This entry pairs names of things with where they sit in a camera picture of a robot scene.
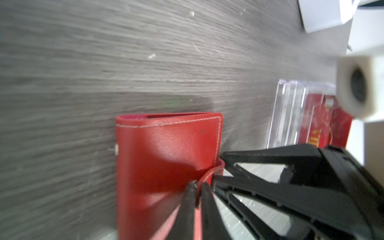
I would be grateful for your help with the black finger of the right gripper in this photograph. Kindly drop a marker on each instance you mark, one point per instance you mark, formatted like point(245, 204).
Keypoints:
point(305, 163)

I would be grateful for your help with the white digital clock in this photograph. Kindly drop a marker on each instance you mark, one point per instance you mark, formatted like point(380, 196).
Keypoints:
point(319, 15)

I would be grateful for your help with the clear acrylic card stand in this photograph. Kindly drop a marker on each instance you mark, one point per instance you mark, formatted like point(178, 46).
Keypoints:
point(289, 107)

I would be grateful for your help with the red leather card holder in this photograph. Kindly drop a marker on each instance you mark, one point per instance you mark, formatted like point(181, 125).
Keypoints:
point(157, 156)

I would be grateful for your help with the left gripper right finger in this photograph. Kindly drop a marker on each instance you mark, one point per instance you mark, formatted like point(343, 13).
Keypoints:
point(213, 227)

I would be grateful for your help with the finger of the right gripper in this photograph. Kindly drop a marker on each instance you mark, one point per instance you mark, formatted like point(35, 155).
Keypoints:
point(331, 215)

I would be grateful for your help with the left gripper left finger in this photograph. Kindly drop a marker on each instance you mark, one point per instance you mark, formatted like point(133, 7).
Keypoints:
point(183, 227)

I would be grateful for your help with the red vip card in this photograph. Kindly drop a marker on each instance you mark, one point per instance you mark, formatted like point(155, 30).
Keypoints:
point(324, 122)

